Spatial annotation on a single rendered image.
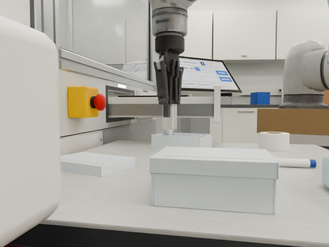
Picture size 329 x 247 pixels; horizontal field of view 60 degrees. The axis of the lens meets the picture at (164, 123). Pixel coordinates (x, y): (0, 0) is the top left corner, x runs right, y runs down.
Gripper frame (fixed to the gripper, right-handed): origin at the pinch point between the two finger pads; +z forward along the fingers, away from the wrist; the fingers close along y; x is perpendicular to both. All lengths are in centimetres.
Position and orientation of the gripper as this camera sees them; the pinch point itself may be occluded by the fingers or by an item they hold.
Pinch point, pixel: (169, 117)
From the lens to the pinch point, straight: 73.2
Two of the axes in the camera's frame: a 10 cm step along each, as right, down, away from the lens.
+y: -4.5, 0.5, -8.9
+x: 8.9, 0.2, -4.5
